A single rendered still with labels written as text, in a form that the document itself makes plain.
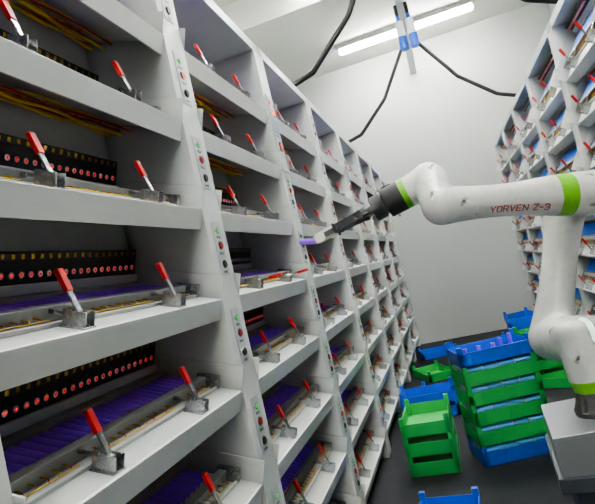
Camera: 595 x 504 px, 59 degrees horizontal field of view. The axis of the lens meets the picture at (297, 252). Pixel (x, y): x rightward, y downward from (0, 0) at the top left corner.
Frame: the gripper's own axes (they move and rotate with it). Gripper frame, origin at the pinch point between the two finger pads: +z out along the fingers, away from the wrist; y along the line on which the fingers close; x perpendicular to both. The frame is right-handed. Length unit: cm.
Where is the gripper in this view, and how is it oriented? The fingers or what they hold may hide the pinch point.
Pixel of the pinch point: (325, 234)
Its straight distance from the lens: 163.8
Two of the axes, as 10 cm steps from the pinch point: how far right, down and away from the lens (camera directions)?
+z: -8.5, 4.5, 2.7
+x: 4.3, 8.9, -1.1
